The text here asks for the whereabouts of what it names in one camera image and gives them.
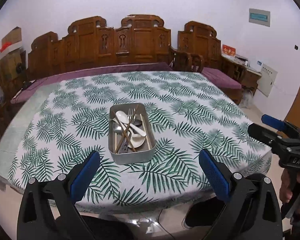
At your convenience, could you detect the carved wooden armchair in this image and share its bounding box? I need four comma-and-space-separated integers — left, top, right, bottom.
178, 21, 222, 70

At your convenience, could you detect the leaf-pattern tablecloth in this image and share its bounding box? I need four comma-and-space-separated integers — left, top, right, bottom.
0, 71, 271, 212

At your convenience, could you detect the white electrical panel box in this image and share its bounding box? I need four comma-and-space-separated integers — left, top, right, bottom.
257, 63, 277, 97

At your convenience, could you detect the purple armchair cushion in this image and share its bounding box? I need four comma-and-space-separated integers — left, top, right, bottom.
202, 67, 242, 89

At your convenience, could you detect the grey metal utensil tray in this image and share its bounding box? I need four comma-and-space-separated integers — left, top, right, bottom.
108, 103, 157, 165

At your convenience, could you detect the wall distribution box cover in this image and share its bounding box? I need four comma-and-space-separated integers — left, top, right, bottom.
249, 8, 270, 27

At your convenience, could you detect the red sign plaque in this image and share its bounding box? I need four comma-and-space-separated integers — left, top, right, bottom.
222, 44, 236, 56

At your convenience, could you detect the carved wooden sofa bench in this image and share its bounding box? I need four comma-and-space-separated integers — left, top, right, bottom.
26, 14, 190, 81

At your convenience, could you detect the person's right hand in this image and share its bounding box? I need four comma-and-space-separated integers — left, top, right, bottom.
280, 169, 300, 214

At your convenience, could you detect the wooden side table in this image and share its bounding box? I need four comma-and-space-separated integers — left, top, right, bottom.
222, 54, 262, 95

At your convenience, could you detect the silver metal fork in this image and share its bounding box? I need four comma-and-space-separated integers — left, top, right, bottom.
121, 108, 136, 129

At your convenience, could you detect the wooden chopstick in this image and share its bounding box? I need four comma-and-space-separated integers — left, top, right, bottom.
113, 119, 136, 153
112, 106, 138, 154

